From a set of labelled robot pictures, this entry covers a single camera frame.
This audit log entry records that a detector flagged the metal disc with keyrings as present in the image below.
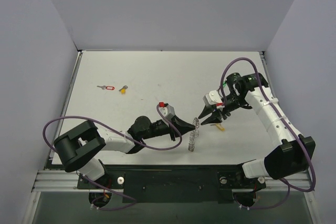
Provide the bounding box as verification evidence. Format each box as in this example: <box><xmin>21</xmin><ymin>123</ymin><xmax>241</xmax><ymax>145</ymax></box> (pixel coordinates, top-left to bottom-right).
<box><xmin>188</xmin><ymin>118</ymin><xmax>200</xmax><ymax>152</ymax></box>

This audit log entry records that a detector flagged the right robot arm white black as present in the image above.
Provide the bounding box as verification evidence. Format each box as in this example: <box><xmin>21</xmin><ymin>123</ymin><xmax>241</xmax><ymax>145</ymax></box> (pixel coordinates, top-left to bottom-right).
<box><xmin>199</xmin><ymin>73</ymin><xmax>316</xmax><ymax>187</ymax></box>

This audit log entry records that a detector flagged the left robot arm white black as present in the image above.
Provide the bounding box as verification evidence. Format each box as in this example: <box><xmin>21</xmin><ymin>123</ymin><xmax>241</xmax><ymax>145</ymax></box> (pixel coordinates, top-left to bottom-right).
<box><xmin>54</xmin><ymin>115</ymin><xmax>196</xmax><ymax>172</ymax></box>

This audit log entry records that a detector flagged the key with long yellow tag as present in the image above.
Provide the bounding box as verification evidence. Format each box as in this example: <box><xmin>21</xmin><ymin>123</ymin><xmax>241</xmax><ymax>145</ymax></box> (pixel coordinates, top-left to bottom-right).
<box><xmin>215</xmin><ymin>123</ymin><xmax>225</xmax><ymax>132</ymax></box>

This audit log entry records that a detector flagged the key with green tag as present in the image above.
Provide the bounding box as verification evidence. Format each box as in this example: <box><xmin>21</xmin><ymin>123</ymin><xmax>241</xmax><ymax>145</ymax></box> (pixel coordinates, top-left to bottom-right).
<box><xmin>217</xmin><ymin>81</ymin><xmax>226</xmax><ymax>92</ymax></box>

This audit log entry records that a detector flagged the key with yellow round tag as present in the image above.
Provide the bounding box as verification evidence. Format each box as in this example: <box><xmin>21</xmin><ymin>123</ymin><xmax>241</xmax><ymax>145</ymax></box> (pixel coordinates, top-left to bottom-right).
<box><xmin>119</xmin><ymin>85</ymin><xmax>128</xmax><ymax>94</ymax></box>

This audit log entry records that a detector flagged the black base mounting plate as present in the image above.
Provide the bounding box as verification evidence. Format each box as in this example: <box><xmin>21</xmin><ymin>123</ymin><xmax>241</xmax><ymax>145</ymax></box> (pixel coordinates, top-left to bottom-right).
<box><xmin>76</xmin><ymin>164</ymin><xmax>271</xmax><ymax>204</ymax></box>

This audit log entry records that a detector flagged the key with red tag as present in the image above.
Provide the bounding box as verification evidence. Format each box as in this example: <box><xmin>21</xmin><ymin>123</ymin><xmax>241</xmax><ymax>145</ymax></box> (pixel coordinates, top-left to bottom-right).
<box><xmin>97</xmin><ymin>86</ymin><xmax>115</xmax><ymax>91</ymax></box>

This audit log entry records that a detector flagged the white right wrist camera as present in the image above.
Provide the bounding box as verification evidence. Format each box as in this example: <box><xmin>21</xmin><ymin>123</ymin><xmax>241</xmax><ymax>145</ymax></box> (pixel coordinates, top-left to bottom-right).
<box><xmin>203</xmin><ymin>90</ymin><xmax>224</xmax><ymax>111</ymax></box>

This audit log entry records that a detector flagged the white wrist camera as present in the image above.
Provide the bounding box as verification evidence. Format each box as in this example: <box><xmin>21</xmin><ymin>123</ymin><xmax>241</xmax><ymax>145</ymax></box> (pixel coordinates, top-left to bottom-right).
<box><xmin>203</xmin><ymin>90</ymin><xmax>224</xmax><ymax>111</ymax></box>
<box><xmin>157</xmin><ymin>102</ymin><xmax>175</xmax><ymax>122</ymax></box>

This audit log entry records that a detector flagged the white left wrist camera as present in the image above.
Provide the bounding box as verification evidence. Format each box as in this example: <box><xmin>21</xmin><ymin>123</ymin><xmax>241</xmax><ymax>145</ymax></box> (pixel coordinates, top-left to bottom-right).
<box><xmin>157</xmin><ymin>102</ymin><xmax>175</xmax><ymax>122</ymax></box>

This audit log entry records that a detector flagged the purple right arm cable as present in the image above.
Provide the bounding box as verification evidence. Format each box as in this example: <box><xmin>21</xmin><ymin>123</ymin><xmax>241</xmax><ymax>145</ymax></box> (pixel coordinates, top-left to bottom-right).
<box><xmin>219</xmin><ymin>57</ymin><xmax>317</xmax><ymax>210</ymax></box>

